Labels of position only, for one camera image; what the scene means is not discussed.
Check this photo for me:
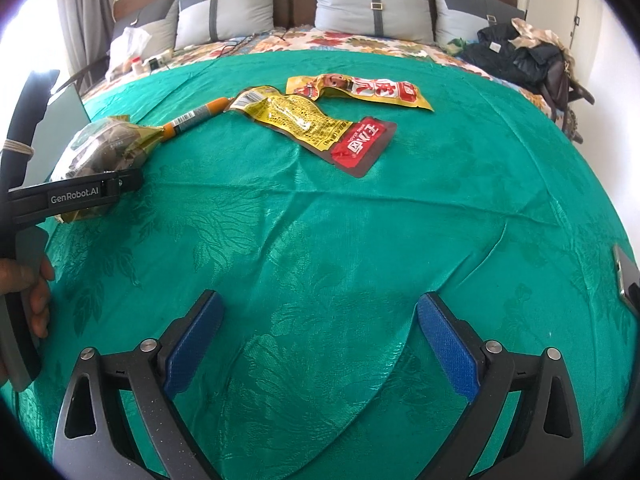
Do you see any clear bag of brown snacks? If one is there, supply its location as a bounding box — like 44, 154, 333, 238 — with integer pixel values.
50, 116, 168, 223

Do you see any silver smartphone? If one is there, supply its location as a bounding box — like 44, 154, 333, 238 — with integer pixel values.
612, 245, 640, 308

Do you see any dark wooden chair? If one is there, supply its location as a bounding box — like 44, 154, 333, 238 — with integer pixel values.
565, 82, 596, 146

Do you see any grey curtain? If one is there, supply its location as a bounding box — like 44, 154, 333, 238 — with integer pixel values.
52, 0, 117, 86

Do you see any thin dark chair frame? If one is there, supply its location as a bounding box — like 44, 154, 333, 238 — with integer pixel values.
62, 55, 112, 98

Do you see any beige crumpled cloth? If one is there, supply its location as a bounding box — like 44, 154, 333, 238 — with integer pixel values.
510, 17, 571, 53

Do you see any green patterned cloth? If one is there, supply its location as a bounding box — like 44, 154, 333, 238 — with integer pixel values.
442, 37, 473, 58

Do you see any yellow cartoon snack packet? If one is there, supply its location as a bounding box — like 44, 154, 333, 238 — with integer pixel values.
286, 74, 435, 111

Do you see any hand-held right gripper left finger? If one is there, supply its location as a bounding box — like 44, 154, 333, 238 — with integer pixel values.
52, 289, 226, 480

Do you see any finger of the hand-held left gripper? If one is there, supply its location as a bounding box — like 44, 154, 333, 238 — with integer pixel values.
100, 167, 146, 198

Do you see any white plastic bag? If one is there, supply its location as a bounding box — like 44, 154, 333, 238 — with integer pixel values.
106, 26, 151, 81

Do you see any yellow and red snack packet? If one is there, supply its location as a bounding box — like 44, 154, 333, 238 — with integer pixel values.
225, 86, 398, 178

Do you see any floral bed sheet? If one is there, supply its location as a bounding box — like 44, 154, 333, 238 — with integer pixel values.
82, 27, 581, 141

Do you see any person's left hand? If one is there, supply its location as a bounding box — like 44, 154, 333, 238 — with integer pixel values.
0, 255, 56, 343

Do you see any orange sausage stick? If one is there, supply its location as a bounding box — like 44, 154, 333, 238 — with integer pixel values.
162, 97, 228, 138

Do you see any black cable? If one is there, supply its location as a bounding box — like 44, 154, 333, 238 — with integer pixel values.
215, 30, 291, 56

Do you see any grey two-tone pillow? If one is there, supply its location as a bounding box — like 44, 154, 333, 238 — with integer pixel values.
431, 0, 526, 46
111, 0, 180, 56
174, 0, 281, 52
306, 0, 435, 43

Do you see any green bedspread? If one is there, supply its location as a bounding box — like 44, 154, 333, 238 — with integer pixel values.
0, 50, 640, 480

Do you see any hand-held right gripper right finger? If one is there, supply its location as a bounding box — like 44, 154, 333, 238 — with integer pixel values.
416, 291, 586, 480

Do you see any dark brown handbag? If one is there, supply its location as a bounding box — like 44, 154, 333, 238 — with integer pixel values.
542, 55, 573, 121

